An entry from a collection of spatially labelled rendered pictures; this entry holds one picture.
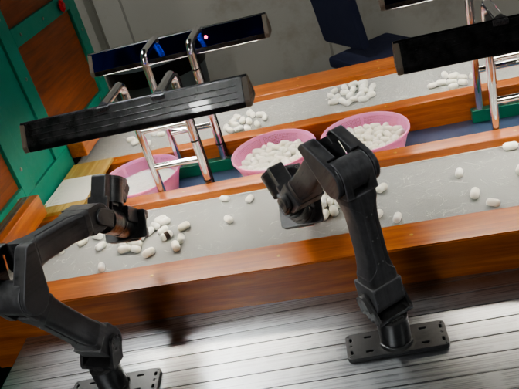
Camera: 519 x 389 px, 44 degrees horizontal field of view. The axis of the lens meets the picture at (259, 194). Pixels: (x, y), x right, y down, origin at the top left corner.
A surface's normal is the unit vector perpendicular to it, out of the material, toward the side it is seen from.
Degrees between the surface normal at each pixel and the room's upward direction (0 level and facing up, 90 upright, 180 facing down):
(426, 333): 0
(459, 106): 90
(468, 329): 0
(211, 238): 0
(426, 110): 90
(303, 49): 90
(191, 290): 90
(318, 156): 20
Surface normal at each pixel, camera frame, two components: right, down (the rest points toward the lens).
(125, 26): -0.04, 0.50
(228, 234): -0.25, -0.84
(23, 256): -0.37, -0.14
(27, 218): 0.96, -0.18
